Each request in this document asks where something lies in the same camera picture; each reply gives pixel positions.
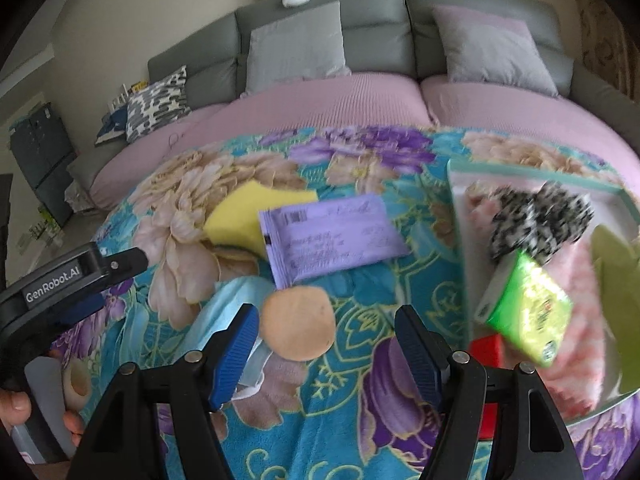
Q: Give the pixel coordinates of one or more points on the grey sofa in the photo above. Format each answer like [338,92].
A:
[380,20]

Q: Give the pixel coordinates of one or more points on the purple packet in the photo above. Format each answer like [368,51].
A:
[330,237]

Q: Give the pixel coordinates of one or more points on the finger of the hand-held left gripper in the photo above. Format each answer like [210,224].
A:
[82,310]
[125,265]

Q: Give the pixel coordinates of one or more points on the red plastic toy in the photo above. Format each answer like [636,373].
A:
[487,351]

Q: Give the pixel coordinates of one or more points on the plain grey pillow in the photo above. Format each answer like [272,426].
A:
[297,50]

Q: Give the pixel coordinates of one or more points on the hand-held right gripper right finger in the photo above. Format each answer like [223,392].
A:
[419,360]

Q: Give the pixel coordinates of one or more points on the light blue face mask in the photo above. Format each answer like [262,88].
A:
[225,296]

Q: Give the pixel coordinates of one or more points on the yellow sponge cloth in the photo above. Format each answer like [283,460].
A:
[240,220]

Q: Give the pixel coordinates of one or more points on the person's left hand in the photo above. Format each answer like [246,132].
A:
[14,407]

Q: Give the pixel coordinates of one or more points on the white tray with teal rim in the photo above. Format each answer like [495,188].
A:
[480,230]

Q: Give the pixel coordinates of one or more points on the round peach powder puff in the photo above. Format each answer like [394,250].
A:
[297,322]

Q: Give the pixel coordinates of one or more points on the black white scrunchie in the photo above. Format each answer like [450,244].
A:
[540,215]

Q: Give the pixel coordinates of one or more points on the pink sofa seat cover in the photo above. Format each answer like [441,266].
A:
[300,105]
[525,115]

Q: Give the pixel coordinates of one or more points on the dark blue pillow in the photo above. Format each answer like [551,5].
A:
[110,127]

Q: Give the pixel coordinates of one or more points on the green tissue pack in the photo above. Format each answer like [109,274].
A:
[530,305]

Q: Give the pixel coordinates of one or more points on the beige powder puff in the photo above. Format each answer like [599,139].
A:
[77,385]

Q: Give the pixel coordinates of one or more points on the floral teal blanket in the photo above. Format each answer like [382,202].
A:
[350,160]

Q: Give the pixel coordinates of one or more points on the black white patterned pillow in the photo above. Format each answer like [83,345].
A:
[156,102]

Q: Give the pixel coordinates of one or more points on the white rack with books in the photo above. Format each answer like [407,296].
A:
[127,94]

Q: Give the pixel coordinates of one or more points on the light green cloth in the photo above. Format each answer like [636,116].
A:
[617,265]

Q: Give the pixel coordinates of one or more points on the dark cabinet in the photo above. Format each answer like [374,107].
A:
[42,160]

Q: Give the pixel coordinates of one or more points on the pink fluffy cloth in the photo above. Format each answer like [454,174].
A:
[585,340]

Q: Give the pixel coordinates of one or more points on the pink pillow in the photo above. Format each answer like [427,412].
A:
[480,16]

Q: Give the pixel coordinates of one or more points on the patterned beige curtain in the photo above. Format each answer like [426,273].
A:
[607,35]

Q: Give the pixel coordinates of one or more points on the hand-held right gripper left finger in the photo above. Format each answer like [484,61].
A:
[239,355]

